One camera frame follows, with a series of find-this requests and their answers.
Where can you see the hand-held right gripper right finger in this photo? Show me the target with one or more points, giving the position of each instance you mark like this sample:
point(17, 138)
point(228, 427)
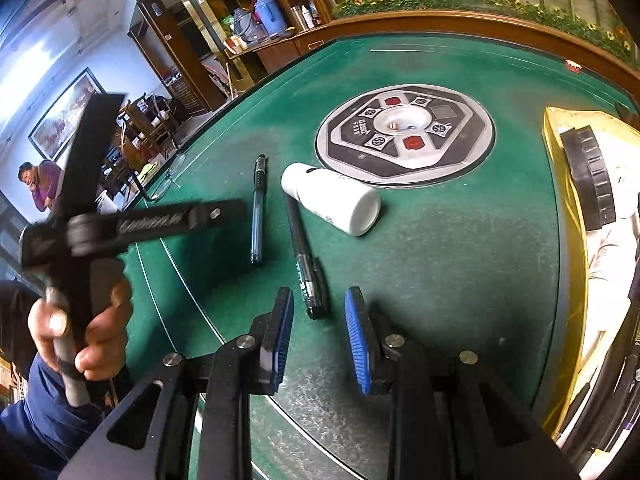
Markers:
point(357, 340)

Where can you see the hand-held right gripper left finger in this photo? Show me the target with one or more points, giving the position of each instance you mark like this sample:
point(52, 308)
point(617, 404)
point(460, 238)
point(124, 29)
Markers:
point(282, 340)

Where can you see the black pen with print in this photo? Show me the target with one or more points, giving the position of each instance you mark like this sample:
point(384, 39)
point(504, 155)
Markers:
point(300, 240)

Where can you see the yellow-lined storage box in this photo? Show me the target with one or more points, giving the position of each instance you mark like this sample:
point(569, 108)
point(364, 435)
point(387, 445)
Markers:
point(555, 130)

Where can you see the person's left forearm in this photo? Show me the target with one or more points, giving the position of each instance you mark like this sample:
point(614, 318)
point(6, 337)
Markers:
point(40, 425)

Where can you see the person's left hand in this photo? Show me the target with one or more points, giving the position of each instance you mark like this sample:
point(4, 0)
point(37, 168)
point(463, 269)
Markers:
point(105, 345)

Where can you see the eyeglasses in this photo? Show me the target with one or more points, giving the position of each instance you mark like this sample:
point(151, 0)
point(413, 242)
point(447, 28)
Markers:
point(177, 160)

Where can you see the wooden chair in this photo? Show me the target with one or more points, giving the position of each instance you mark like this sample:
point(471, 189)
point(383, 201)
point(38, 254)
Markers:
point(145, 135)

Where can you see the clear black gel pen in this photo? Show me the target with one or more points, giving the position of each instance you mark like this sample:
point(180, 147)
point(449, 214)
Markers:
point(258, 210)

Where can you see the white plastic bottle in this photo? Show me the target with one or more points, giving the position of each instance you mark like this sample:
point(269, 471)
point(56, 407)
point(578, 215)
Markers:
point(340, 205)

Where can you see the framed painting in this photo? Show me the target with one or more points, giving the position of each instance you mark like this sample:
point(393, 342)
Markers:
point(65, 115)

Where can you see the round table control panel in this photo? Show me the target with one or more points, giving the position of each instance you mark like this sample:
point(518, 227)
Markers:
point(350, 152)

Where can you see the wooden sideboard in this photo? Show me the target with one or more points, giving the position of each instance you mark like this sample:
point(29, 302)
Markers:
point(270, 55)

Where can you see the grey-blue kettle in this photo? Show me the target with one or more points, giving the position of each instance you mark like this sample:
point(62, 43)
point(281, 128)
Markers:
point(243, 25)

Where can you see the blue thermos jug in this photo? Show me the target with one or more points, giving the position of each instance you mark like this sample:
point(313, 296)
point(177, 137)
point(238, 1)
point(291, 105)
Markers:
point(270, 15)

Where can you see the steel cup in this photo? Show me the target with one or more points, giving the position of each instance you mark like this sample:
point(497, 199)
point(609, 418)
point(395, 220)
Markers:
point(298, 17)

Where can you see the small white bottle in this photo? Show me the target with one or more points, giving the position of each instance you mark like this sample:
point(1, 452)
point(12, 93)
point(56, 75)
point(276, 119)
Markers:
point(308, 17)

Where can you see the black ribbed round lid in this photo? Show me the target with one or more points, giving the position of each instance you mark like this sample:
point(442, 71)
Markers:
point(590, 180)

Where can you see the small red item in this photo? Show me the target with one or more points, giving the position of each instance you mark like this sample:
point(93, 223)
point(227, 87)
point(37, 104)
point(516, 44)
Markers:
point(572, 65)

